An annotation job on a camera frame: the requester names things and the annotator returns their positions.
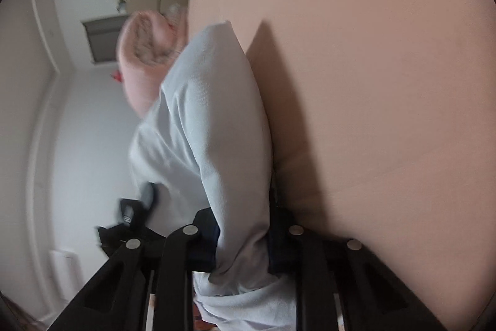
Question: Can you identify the rolled pink quilt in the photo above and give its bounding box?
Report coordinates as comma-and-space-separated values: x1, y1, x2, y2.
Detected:
116, 9, 190, 118

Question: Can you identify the white shirt with navy trim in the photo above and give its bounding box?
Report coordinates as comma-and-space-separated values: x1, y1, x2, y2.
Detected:
130, 21, 299, 331

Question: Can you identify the pink bed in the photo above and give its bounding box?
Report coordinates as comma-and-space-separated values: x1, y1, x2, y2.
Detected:
186, 0, 496, 331

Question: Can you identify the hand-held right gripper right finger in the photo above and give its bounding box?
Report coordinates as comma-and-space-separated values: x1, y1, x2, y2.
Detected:
269, 207, 446, 331

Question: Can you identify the grey door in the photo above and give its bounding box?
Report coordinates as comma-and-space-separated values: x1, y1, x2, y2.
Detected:
82, 16, 131, 64

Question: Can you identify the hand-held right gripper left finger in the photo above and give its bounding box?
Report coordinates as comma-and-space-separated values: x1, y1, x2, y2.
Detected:
46, 209, 219, 331

